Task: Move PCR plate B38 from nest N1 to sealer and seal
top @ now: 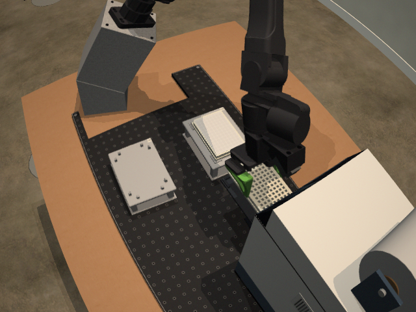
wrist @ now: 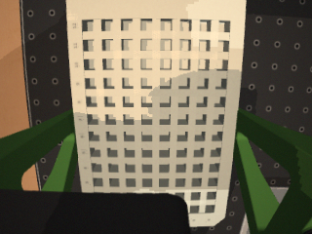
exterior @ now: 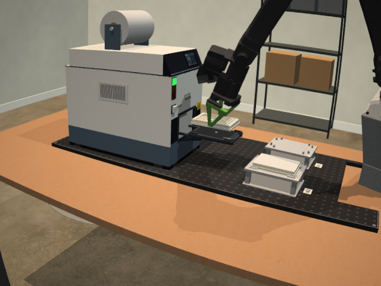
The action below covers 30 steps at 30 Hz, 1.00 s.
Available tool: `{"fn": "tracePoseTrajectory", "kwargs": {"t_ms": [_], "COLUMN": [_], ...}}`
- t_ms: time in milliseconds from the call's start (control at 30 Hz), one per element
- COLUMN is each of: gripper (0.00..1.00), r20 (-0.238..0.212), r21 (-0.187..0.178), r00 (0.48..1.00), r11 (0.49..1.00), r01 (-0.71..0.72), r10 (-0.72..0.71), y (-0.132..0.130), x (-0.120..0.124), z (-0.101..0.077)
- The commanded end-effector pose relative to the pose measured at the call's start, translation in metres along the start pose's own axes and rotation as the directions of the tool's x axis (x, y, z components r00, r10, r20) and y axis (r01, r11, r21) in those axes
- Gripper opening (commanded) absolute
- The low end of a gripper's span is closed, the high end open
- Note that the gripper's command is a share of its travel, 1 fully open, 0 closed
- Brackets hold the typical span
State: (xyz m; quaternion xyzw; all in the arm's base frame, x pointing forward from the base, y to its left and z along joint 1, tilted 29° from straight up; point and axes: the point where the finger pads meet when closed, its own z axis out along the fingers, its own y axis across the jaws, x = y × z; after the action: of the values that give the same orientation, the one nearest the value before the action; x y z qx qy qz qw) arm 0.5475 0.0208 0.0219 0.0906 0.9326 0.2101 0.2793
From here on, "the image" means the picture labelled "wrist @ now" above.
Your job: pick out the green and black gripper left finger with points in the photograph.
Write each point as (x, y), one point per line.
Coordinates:
(21, 150)

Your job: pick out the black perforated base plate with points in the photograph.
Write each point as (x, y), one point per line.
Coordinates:
(276, 81)

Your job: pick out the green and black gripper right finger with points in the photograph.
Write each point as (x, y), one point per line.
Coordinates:
(293, 151)

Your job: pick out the grey rectangular plate nest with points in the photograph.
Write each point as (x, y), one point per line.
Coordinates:
(279, 192)

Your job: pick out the cream perforated plate with square holes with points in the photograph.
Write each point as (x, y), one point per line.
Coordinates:
(166, 76)

